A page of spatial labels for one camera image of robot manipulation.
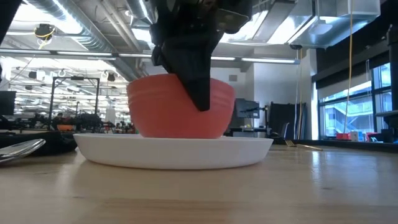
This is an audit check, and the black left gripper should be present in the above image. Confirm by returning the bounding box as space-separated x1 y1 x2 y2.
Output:
150 0 225 112

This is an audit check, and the red plastic bowl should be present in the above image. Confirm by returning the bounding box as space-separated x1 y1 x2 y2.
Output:
126 73 236 139

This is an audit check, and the silver metal spoon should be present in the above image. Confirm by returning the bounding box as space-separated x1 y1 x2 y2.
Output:
0 138 47 165

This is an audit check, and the black monitor on arm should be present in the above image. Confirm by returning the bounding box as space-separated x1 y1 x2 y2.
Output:
234 98 261 119

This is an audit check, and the long ceiling light bar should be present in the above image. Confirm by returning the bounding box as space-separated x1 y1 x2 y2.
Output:
0 48 153 60
210 55 301 65

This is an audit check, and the white round plate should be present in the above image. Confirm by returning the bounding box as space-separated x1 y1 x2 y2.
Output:
73 133 274 170

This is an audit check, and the black metal rack stand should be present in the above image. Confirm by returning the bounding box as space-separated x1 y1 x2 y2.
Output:
48 76 101 129

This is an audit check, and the gold metal fork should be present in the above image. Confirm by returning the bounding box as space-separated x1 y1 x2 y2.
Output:
284 139 324 152

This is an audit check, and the black cloth napkin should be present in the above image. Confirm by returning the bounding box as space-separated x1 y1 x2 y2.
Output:
0 130 78 157

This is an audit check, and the black computer monitor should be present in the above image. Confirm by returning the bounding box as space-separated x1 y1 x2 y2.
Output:
0 90 17 116

